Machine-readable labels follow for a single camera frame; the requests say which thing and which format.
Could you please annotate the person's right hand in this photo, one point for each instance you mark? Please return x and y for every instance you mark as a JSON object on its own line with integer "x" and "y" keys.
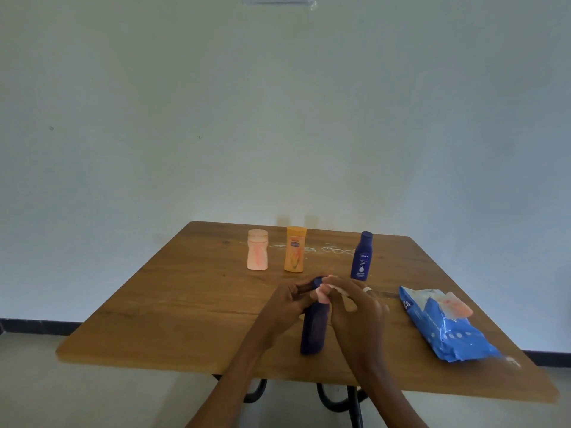
{"x": 363, "y": 327}

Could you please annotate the person's left hand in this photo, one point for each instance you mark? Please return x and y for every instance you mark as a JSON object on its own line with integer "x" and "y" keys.
{"x": 279, "y": 314}

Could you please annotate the person's left fingers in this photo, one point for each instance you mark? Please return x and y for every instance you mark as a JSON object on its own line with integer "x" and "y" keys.
{"x": 302, "y": 289}

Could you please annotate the person's right thumb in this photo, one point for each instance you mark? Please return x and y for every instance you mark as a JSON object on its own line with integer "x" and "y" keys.
{"x": 345, "y": 305}

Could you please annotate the white wet wipe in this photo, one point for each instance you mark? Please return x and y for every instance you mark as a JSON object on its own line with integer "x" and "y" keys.
{"x": 328, "y": 291}

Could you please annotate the dark blue plastic bottle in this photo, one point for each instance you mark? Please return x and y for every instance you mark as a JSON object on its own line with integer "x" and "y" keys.
{"x": 315, "y": 329}

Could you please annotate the person's right forearm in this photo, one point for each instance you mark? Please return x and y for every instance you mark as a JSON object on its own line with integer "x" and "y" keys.
{"x": 388, "y": 403}

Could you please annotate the person's left forearm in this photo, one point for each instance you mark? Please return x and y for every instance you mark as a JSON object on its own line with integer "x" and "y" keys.
{"x": 227, "y": 387}

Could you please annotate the orange lotion bottle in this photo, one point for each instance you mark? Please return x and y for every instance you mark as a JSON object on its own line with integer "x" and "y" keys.
{"x": 295, "y": 251}

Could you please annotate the blue lotion bottle white label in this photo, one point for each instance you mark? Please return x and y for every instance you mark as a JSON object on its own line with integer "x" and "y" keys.
{"x": 362, "y": 258}

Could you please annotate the pale pink bottle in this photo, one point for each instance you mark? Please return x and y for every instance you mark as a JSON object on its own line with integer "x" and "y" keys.
{"x": 258, "y": 251}

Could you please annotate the black metal table base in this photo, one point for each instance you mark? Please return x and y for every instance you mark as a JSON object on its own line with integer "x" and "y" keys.
{"x": 339, "y": 398}

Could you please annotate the blue wet wipes packet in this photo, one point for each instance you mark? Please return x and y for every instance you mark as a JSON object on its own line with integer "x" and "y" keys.
{"x": 446, "y": 334}

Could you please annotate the pink wipe sheet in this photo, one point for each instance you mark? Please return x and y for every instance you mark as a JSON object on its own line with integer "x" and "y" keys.
{"x": 455, "y": 305}

